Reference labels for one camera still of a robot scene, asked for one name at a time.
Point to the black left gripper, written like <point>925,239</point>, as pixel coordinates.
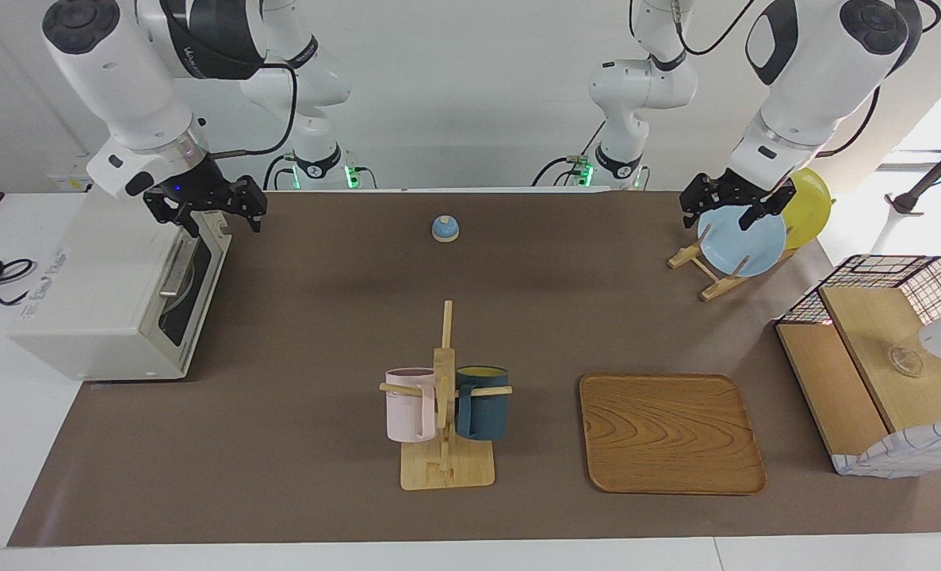
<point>744,190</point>

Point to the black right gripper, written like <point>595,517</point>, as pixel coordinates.
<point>200,186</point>

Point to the glass oven door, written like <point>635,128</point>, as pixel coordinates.
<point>200,277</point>

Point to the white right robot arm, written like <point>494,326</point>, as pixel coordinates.
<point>113,71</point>

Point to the cream toaster oven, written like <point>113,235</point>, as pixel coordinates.
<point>89,293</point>

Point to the light blue plate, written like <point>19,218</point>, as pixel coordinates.
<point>744,250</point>

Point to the wooden plate rack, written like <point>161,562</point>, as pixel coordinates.
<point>712,289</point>

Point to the yellow plate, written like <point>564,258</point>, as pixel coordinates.
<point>811,210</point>

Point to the brown table mat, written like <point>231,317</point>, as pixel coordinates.
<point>319,333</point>

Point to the black tripod stand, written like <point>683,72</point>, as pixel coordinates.
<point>934,174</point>

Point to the wooden tray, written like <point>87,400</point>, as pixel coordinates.
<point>668,432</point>

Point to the small blue call bell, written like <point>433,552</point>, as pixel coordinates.
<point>445,229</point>

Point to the clear glass piece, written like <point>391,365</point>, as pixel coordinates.
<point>906,362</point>

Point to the pink mug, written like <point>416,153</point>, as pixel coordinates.
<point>408,408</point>

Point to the dark teal mug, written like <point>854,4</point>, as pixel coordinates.
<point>482,408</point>

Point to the wooden mug tree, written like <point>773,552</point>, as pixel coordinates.
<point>444,468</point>

